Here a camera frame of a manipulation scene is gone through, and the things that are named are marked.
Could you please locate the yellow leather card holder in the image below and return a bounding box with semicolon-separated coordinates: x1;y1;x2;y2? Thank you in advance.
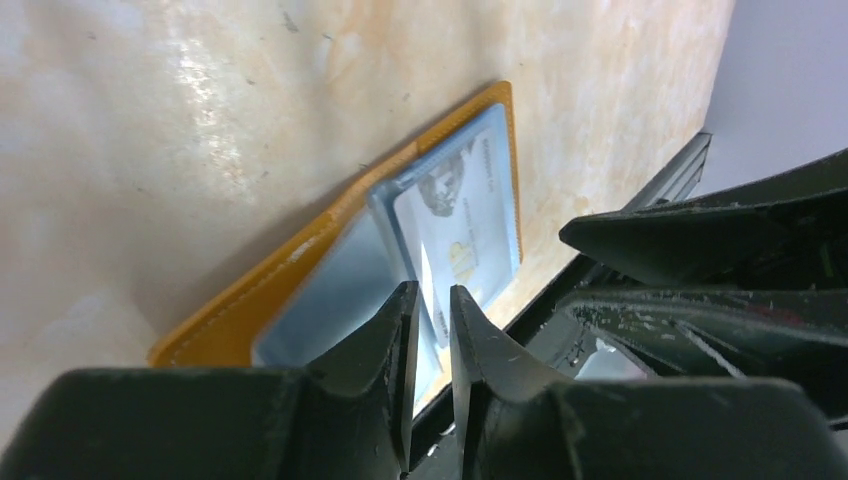
148;80;523;410

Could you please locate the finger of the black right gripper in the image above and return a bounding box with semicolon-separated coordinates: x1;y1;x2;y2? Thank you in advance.
563;288;847;418
559;150;847;285

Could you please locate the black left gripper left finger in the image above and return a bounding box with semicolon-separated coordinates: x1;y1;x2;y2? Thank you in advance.
1;282;419;479

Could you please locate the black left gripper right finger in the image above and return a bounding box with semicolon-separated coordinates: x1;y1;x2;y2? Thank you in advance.
450;286;847;479

